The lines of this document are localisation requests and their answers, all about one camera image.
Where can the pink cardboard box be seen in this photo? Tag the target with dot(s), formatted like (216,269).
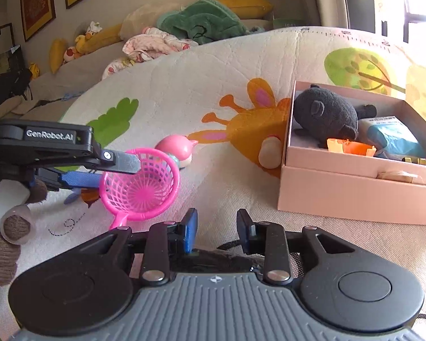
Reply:
(318,182)

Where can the yellow pillow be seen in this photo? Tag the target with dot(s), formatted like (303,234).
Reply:
(249,9)

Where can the green blanket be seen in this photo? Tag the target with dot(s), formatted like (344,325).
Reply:
(205,21)

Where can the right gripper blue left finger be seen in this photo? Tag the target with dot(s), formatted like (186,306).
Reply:
(163,241)

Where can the black plush toy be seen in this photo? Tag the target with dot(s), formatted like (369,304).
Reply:
(324,115)

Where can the pink toy net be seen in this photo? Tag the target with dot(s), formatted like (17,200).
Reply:
(145,194)

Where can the pink floral cloth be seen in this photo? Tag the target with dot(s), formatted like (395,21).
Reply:
(151,44)

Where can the gloved hand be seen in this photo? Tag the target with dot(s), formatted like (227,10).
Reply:
(17,225)

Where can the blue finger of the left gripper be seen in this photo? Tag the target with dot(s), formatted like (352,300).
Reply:
(55,179)
(120,162)

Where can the yellow plush toy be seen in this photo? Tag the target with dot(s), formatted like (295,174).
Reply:
(94,38)

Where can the colourful cartoon play mat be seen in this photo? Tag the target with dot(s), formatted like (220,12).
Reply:
(78,279)

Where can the pink teal toy bird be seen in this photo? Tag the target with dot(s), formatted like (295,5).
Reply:
(178,147)

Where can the blue wet cotton pack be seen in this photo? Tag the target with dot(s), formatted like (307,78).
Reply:
(391,138)

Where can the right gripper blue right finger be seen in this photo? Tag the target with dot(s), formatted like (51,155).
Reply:
(269,240)

